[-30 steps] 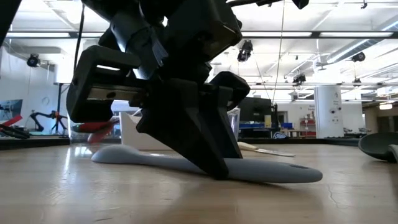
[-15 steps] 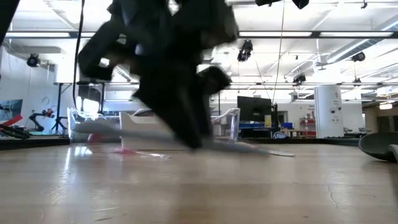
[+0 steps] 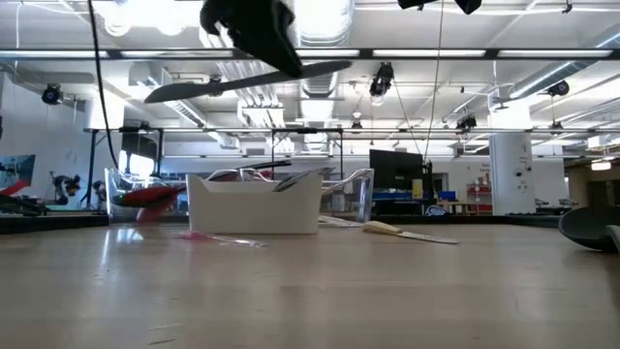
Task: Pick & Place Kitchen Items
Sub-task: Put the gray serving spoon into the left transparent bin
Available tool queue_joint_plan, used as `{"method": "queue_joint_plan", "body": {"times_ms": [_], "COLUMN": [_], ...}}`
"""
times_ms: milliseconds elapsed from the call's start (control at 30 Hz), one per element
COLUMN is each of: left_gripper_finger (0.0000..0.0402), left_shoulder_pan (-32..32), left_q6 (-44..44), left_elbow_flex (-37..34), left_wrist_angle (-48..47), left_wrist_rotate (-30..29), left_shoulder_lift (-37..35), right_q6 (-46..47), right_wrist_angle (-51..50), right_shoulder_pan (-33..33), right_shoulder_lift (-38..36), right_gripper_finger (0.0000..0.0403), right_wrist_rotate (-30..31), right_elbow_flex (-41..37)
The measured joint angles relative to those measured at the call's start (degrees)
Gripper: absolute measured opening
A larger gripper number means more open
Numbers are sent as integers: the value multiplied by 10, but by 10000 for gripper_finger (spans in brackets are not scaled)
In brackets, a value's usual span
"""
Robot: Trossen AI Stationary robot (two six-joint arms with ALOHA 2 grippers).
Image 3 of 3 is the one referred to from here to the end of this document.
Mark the black background robot arm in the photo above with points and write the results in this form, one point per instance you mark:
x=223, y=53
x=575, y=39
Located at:
x=65, y=186

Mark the wall lamp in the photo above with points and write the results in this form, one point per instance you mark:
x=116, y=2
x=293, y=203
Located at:
x=600, y=165

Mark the black ceiling spotlight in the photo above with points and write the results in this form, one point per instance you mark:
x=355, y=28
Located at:
x=466, y=122
x=382, y=80
x=559, y=88
x=52, y=94
x=215, y=78

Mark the white column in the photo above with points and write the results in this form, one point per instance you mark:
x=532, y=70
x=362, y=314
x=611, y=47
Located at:
x=511, y=169

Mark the silver ventilation duct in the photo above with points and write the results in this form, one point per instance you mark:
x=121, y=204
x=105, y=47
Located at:
x=319, y=87
x=547, y=77

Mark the black overhead beam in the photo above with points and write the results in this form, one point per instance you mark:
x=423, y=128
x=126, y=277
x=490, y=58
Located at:
x=492, y=53

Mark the black metal table frame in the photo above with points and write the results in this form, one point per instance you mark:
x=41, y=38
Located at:
x=48, y=224

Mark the white rectangular plastic bin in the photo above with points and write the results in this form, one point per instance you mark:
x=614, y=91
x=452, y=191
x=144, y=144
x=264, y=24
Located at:
x=242, y=208

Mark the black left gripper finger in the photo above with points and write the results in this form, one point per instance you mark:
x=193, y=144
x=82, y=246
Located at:
x=276, y=48

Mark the black monitor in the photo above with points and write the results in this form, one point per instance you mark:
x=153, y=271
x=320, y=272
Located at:
x=394, y=169

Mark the wall screen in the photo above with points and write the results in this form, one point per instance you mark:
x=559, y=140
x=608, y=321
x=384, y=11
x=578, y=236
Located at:
x=17, y=167

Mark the yellow canister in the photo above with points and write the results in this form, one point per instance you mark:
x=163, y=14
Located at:
x=417, y=189

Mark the grey silicone spoon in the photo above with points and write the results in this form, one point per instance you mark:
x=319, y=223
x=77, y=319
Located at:
x=179, y=92

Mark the large black spoon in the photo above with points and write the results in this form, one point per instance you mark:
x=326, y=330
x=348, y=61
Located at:
x=586, y=225

